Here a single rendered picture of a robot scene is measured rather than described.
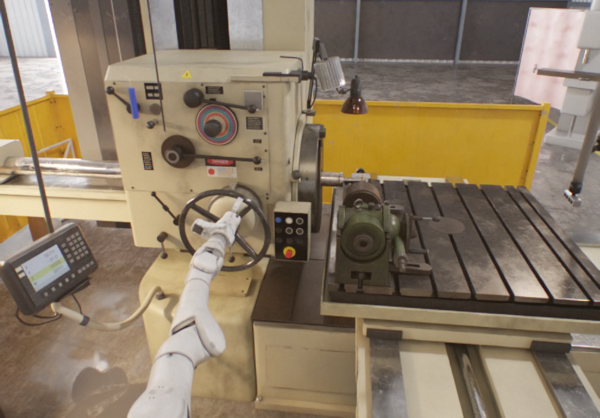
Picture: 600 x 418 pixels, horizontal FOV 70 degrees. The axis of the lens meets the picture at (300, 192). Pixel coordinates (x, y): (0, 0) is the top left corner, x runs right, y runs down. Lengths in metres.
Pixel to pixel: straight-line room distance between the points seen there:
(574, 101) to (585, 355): 5.50
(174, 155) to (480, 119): 3.18
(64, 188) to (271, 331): 1.35
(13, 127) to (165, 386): 4.11
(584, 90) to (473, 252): 5.57
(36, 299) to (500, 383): 1.85
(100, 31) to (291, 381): 2.18
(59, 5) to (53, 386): 2.21
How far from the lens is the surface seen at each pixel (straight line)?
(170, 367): 0.85
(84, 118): 2.90
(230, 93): 1.79
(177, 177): 1.98
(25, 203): 2.85
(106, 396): 3.04
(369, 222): 1.82
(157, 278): 2.80
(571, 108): 7.73
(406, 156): 4.39
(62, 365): 3.35
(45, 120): 5.10
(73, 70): 2.85
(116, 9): 2.66
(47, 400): 3.17
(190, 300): 1.05
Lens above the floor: 2.16
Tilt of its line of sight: 25 degrees down
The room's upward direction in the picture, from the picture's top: straight up
